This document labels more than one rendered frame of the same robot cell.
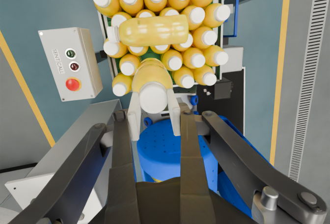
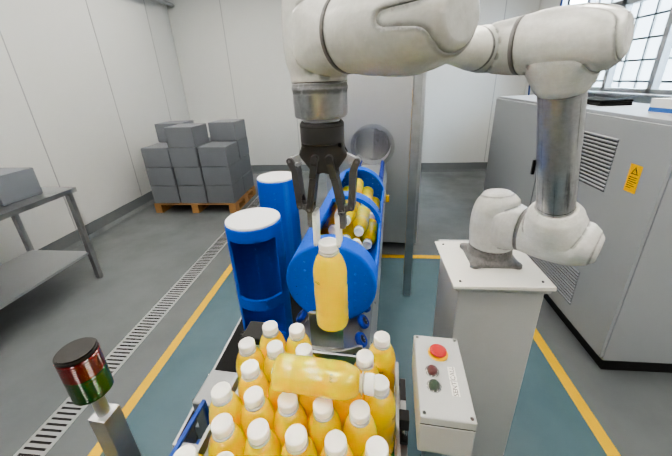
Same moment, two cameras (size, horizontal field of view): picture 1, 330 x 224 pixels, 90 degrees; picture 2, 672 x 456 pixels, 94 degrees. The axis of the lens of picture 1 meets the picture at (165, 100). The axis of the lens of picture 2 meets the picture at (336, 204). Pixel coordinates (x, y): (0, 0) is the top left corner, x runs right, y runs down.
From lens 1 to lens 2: 0.47 m
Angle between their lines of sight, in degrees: 47
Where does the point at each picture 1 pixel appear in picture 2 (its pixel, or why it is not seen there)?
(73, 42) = (428, 398)
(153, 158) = (356, 257)
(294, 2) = not seen: outside the picture
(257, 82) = (165, 414)
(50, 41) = (460, 406)
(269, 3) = not seen: outside the picture
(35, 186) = (516, 279)
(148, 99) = (331, 242)
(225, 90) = (253, 329)
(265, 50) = not seen: outside the picture
